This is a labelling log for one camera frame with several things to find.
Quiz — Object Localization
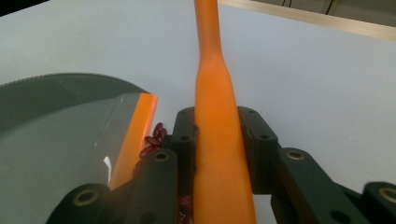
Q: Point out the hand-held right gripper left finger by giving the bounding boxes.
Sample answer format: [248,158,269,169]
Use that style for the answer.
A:
[170,106,198,197]

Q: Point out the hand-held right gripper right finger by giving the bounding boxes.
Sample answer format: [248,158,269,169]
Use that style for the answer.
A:
[237,105,279,195]

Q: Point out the orange brush with grey bristles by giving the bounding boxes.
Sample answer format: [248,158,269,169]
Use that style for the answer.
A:
[192,0,258,224]

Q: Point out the red beans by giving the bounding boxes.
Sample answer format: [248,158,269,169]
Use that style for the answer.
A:
[134,121,194,224]

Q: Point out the grey dustpan with orange lip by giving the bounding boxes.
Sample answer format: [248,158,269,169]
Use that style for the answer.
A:
[0,72,159,224]

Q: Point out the white table mat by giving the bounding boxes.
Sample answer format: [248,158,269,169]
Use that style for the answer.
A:
[0,0,396,224]

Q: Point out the light wooden table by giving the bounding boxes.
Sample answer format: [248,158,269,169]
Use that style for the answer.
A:
[218,0,396,43]

